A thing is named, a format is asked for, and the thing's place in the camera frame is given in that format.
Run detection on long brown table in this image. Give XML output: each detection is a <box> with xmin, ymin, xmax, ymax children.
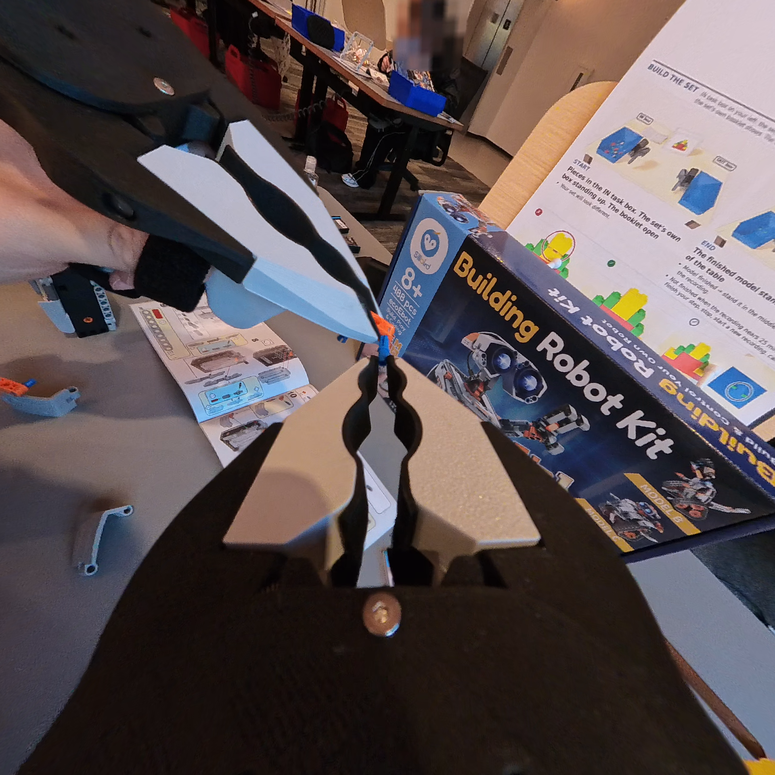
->
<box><xmin>248</xmin><ymin>0</ymin><xmax>466</xmax><ymax>222</ymax></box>

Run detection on black and grey motor block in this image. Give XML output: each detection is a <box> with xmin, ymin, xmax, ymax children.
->
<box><xmin>30</xmin><ymin>266</ymin><xmax>119</xmax><ymax>339</ymax></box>

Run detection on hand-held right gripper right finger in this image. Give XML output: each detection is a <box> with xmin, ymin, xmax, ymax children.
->
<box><xmin>385</xmin><ymin>356</ymin><xmax>541</xmax><ymax>588</ymax></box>

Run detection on grey desk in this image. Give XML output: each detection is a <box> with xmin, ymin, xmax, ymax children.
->
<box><xmin>0</xmin><ymin>184</ymin><xmax>775</xmax><ymax>775</ymax></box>

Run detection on clear plastic box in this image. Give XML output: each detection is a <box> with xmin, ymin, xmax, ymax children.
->
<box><xmin>340</xmin><ymin>31</ymin><xmax>375</xmax><ymax>69</ymax></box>

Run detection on white instruction booklet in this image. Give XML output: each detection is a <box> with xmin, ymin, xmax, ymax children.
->
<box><xmin>130</xmin><ymin>300</ymin><xmax>400</xmax><ymax>588</ymax></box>

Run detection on robot kit box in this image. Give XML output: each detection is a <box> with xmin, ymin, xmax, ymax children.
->
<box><xmin>357</xmin><ymin>193</ymin><xmax>775</xmax><ymax>564</ymax></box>

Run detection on person's left hand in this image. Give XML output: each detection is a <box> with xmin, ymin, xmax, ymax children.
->
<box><xmin>0</xmin><ymin>120</ymin><xmax>149</xmax><ymax>291</ymax></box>

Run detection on large printed instruction sheet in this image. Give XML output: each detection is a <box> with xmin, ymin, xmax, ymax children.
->
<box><xmin>505</xmin><ymin>0</ymin><xmax>775</xmax><ymax>427</ymax></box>

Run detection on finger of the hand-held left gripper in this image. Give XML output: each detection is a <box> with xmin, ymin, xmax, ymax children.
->
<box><xmin>138</xmin><ymin>144</ymin><xmax>380</xmax><ymax>344</ymax></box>
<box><xmin>216</xmin><ymin>119</ymin><xmax>377</xmax><ymax>317</ymax></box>

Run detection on blue bin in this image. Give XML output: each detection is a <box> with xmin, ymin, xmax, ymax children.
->
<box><xmin>387</xmin><ymin>71</ymin><xmax>448</xmax><ymax>117</ymax></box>
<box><xmin>292</xmin><ymin>5</ymin><xmax>346</xmax><ymax>53</ymax></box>

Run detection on grey curved beam piece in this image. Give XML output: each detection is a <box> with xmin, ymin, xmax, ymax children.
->
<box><xmin>73</xmin><ymin>504</ymin><xmax>134</xmax><ymax>576</ymax></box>
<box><xmin>0</xmin><ymin>386</ymin><xmax>81</xmax><ymax>419</ymax></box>

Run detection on beige rounded panel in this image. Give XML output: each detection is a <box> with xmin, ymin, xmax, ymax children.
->
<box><xmin>478</xmin><ymin>82</ymin><xmax>618</xmax><ymax>231</ymax></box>

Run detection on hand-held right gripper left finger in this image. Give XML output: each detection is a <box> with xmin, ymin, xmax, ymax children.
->
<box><xmin>223</xmin><ymin>357</ymin><xmax>379</xmax><ymax>588</ymax></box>

